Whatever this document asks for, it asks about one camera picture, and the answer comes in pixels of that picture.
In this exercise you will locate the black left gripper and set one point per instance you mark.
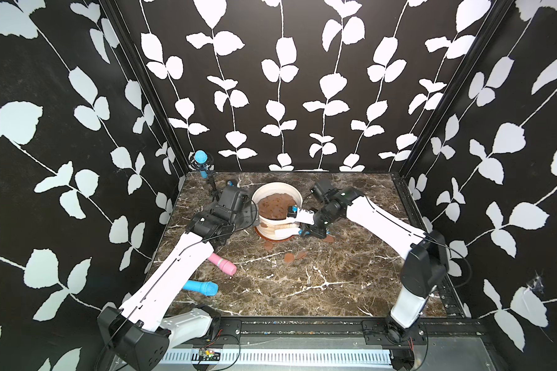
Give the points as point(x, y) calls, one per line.
point(249, 219)

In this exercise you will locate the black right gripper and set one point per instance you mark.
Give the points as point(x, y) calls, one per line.
point(313, 231)

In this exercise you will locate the terracotta saucer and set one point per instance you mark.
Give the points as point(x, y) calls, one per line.
point(262, 232)

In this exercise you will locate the white ceramic pot with mud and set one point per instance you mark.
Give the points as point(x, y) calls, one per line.
point(273, 199)

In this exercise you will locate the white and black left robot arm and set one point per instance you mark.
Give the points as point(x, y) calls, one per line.
point(139, 332)

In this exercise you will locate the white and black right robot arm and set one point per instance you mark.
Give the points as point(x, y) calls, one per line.
point(425, 254)

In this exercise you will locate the pink silicone bottle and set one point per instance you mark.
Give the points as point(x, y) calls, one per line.
point(224, 265)

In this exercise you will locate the blue microphone on tripod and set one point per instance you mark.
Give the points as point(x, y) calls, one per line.
point(204, 164)

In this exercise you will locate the blue silicone bottle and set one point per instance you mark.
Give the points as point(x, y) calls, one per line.
point(206, 288)

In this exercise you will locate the small green circuit board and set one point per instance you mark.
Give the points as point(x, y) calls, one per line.
point(208, 355)

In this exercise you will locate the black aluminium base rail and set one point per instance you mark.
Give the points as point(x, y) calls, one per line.
point(371, 330)

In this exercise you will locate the white slotted cable duct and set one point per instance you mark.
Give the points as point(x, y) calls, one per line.
point(370, 358)

